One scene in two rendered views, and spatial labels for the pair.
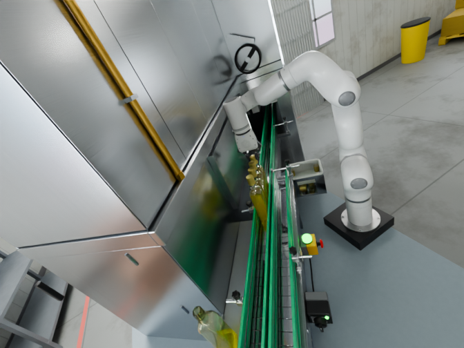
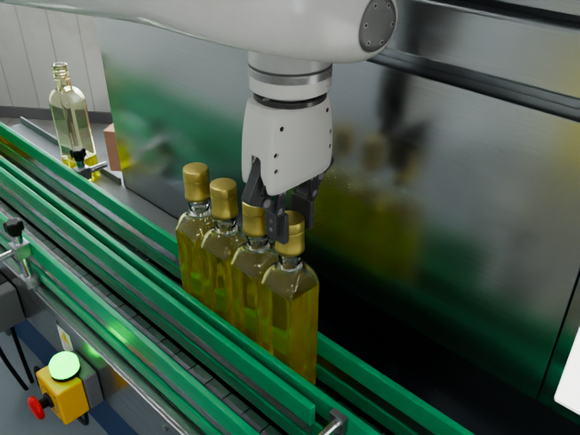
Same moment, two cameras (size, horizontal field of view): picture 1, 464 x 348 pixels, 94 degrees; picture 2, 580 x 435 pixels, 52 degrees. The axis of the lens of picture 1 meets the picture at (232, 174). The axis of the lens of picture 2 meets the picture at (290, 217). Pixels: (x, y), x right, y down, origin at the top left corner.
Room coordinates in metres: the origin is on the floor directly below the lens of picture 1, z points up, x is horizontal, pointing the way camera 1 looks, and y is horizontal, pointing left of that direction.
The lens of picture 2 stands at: (1.20, -0.68, 1.71)
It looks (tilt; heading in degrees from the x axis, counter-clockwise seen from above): 33 degrees down; 110
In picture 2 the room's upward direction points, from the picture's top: straight up
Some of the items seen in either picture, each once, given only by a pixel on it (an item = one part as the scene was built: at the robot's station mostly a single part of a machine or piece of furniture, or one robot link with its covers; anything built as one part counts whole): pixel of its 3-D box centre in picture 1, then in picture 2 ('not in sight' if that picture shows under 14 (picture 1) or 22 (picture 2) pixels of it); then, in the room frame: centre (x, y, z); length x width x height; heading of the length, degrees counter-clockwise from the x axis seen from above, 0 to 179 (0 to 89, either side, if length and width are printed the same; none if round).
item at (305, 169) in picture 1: (304, 173); not in sight; (1.13, -0.44, 0.97); 0.22 x 0.17 x 0.09; 66
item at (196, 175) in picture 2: (250, 179); (196, 182); (0.84, -0.07, 1.31); 0.04 x 0.04 x 0.04
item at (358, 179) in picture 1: (356, 181); not in sight; (0.73, -0.52, 1.12); 0.19 x 0.12 x 0.24; 150
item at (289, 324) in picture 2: (262, 181); (289, 328); (1.00, -0.14, 1.16); 0.06 x 0.06 x 0.21; 66
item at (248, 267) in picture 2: (261, 188); (260, 307); (0.95, -0.11, 1.16); 0.06 x 0.06 x 0.21; 66
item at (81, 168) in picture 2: (236, 302); (92, 174); (0.45, 0.18, 1.11); 0.07 x 0.04 x 0.13; 66
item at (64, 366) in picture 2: (306, 238); (64, 364); (0.65, -0.19, 1.01); 0.04 x 0.04 x 0.03
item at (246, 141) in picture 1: (246, 139); (290, 132); (1.00, -0.14, 1.44); 0.10 x 0.07 x 0.11; 66
